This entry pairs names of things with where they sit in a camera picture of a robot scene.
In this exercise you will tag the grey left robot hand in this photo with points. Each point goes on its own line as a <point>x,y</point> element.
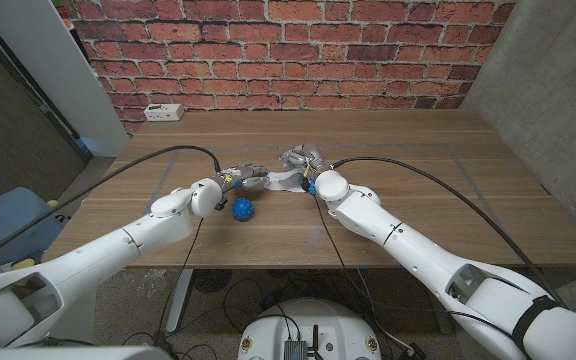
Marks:
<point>243,176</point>

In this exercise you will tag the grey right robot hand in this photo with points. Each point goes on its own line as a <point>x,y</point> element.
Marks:
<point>308,157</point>

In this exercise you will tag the white cloth strip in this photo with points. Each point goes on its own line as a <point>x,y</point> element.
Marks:
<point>285,181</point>

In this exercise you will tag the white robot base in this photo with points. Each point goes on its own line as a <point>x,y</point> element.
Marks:
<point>313,320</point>

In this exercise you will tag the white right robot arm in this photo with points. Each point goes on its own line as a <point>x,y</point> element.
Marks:
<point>393,235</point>

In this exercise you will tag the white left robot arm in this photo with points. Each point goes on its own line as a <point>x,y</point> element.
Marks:
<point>118,245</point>

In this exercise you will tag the blue spiky stress ball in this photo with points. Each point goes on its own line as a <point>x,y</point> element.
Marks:
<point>242,209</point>

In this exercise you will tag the yellow-green ball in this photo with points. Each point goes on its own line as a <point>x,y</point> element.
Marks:
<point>53,204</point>

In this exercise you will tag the white power strip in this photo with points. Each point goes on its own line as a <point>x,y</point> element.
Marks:
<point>163,112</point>

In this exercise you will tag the black floor fan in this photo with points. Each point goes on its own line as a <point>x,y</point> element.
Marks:
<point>211,281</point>

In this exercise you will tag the white table leg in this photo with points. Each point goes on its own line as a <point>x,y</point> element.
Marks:
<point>180,300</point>

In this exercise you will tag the clear plastic bag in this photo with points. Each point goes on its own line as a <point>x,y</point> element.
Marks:
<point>150,282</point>

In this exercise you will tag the grey electronics box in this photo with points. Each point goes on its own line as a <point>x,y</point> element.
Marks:
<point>295,351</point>

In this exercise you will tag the white board panel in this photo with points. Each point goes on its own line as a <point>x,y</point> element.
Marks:
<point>63,75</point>

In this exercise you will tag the grey table leg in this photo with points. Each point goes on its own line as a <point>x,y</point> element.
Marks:
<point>440,320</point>

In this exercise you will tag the yellow slipper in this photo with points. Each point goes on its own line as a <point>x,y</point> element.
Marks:
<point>22,263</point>

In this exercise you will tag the blue plastic bin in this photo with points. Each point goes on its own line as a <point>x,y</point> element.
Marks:
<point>8,220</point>

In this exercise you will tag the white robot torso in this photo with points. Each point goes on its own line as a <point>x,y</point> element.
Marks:
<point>68,354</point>

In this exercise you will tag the printed brick wall backdrop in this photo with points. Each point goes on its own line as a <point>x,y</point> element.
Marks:
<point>288,50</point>

